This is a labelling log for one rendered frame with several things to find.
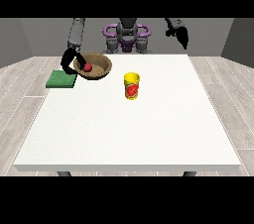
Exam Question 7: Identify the grey robot trunk purple rings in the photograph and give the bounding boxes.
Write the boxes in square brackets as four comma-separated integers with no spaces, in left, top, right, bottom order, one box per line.
[101,18,154,56]

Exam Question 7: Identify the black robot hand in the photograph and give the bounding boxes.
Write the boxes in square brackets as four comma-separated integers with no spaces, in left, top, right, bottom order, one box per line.
[165,25,190,51]
[60,47,87,76]

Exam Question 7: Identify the brown wooden bowl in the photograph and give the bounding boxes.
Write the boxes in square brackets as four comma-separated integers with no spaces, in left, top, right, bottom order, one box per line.
[72,52,113,81]

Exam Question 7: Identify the yellow cup with melon print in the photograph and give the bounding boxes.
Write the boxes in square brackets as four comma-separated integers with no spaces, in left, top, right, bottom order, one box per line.
[123,71,141,101]

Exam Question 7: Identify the green square pad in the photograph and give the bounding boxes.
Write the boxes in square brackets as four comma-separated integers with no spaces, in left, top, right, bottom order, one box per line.
[45,69,78,89]

